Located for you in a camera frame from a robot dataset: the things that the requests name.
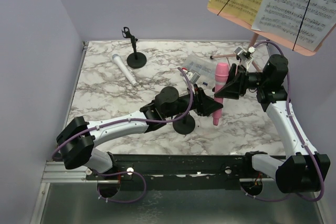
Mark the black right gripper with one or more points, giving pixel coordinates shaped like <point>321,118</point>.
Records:
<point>241,81</point>

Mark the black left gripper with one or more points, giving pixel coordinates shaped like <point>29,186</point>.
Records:
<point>204,104</point>

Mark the black round-base mic stand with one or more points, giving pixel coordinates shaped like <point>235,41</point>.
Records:
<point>135,60</point>

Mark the white toy microphone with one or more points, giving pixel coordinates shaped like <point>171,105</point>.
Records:
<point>118,61</point>

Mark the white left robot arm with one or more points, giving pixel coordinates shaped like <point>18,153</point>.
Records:
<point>78,141</point>

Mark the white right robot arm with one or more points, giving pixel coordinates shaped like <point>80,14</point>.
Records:
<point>304,169</point>

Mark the clear plastic organizer box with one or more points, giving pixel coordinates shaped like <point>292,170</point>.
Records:
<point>204,67</point>

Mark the pink music stand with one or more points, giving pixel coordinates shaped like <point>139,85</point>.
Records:
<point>256,34</point>

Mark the white sheet music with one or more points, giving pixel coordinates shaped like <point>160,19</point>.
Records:
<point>303,22</point>

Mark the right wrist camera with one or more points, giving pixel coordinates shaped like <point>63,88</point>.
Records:
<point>245,57</point>

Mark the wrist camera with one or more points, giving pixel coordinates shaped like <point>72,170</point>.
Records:
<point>245,57</point>
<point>193,76</point>

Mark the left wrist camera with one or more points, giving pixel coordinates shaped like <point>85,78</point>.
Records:
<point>193,76</point>

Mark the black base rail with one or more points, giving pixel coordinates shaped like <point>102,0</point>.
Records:
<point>179,172</point>

